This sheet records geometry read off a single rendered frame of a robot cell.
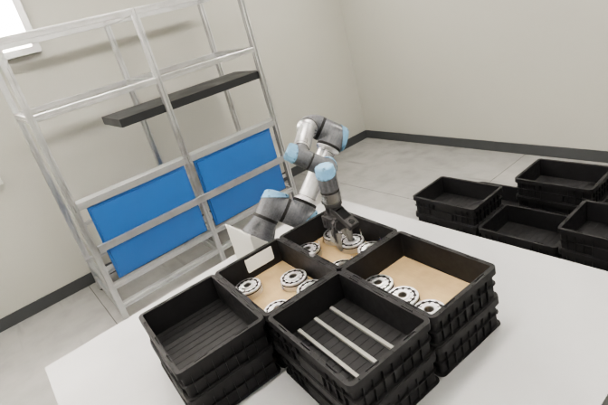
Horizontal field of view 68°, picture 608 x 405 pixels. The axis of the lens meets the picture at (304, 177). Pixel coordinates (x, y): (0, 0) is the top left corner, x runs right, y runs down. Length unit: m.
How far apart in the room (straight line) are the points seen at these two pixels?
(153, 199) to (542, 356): 2.64
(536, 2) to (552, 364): 3.20
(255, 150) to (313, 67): 1.75
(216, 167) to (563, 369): 2.72
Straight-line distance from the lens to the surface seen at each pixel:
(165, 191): 3.42
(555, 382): 1.48
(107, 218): 3.33
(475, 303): 1.47
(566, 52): 4.22
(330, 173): 1.67
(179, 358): 1.63
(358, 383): 1.19
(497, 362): 1.52
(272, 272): 1.84
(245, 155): 3.67
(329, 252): 1.86
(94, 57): 4.13
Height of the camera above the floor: 1.79
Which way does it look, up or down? 21 degrees down
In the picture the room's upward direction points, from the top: 15 degrees counter-clockwise
